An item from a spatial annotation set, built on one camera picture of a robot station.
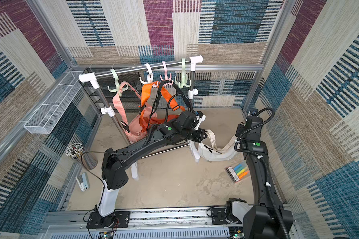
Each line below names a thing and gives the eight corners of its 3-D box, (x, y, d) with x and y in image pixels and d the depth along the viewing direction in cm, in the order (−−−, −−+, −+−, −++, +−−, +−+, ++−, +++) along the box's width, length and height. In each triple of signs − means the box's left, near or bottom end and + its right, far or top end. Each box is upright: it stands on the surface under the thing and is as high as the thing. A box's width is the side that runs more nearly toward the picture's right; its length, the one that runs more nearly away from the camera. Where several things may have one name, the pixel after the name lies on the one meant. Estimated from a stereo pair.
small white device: (82, 192, 84) (79, 191, 81) (78, 178, 89) (75, 176, 86) (92, 186, 86) (89, 185, 83) (87, 173, 91) (85, 171, 88)
